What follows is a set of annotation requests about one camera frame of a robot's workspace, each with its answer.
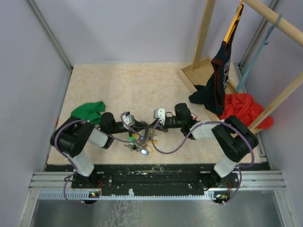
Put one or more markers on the aluminium frame rail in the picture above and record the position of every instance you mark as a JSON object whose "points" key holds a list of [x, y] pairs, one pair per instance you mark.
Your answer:
{"points": [[52, 186]]}

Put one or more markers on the bunch of tagged keys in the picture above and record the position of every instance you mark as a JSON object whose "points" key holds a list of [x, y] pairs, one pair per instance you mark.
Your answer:
{"points": [[143, 146]]}

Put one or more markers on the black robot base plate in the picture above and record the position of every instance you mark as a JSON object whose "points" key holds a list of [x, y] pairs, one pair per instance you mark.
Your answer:
{"points": [[155, 180]]}

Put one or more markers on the large metal keyring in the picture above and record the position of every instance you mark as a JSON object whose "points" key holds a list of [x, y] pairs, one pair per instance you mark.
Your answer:
{"points": [[145, 138]]}

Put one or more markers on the green cloth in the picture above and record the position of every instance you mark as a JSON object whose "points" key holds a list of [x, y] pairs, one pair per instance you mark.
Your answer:
{"points": [[90, 112]]}

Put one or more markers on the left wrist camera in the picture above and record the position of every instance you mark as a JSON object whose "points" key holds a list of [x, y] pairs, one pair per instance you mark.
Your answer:
{"points": [[127, 119]]}

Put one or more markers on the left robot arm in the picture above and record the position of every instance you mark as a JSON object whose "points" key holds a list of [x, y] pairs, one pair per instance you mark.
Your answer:
{"points": [[71, 138]]}

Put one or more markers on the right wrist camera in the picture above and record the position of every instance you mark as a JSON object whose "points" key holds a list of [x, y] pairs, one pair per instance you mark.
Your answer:
{"points": [[159, 114]]}

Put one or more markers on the dark navy jersey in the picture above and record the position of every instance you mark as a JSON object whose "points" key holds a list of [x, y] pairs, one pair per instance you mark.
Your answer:
{"points": [[212, 95]]}

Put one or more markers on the yellow clothes hanger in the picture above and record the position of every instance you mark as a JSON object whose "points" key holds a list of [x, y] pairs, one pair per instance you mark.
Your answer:
{"points": [[233, 23]]}

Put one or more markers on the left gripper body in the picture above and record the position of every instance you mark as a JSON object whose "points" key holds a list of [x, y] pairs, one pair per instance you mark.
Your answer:
{"points": [[122, 130]]}

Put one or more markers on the blue clothes hanger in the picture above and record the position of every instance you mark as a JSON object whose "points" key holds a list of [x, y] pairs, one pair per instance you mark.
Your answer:
{"points": [[263, 43]]}

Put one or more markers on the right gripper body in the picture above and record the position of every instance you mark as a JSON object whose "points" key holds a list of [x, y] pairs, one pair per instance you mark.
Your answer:
{"points": [[171, 122]]}

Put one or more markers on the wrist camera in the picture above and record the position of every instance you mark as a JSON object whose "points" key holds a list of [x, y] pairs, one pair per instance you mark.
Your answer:
{"points": [[159, 114], [127, 119]]}

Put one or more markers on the red cloth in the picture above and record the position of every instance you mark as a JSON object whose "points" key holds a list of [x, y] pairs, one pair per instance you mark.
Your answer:
{"points": [[243, 106]]}

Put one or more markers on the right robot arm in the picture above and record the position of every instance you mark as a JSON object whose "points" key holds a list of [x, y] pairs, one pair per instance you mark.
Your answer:
{"points": [[235, 139]]}

